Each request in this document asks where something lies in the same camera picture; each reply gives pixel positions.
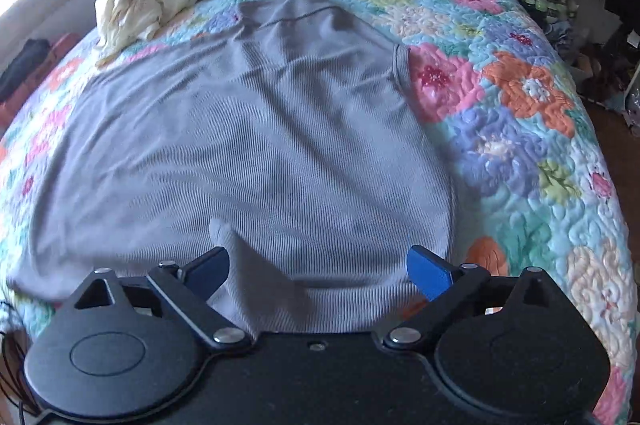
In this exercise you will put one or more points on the pale green clutter pile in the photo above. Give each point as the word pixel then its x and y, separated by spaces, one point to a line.
pixel 550 0

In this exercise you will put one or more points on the black cloth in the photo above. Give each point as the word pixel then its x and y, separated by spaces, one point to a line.
pixel 22 65

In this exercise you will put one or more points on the floral quilted bedspread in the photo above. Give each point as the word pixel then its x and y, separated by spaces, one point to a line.
pixel 525 130

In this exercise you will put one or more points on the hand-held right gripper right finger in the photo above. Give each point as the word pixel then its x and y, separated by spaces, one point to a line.
pixel 427 272

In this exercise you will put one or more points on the cream floral print garment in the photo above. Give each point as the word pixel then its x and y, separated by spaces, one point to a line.
pixel 125 10

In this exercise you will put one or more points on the grey waffle knit shirt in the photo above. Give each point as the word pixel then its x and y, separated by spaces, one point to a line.
pixel 250 130

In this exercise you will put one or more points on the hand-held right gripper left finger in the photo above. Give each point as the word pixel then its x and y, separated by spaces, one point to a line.
pixel 210 266

